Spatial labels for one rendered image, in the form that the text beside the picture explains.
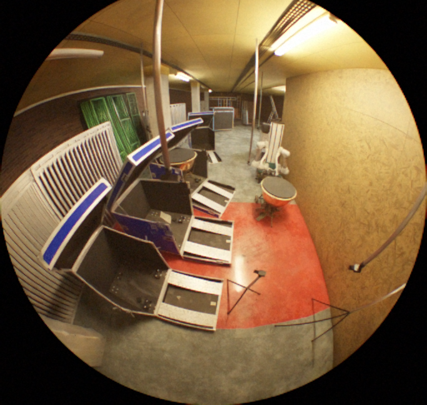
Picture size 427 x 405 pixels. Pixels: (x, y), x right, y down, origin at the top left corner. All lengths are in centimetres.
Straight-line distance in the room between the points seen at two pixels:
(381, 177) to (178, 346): 332
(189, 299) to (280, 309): 136
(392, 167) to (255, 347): 277
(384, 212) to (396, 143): 81
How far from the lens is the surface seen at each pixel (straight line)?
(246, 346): 228
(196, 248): 233
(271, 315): 233
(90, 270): 217
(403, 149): 207
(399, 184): 203
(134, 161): 126
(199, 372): 239
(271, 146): 382
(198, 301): 218
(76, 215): 105
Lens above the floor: 218
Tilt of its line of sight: 38 degrees down
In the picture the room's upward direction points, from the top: straight up
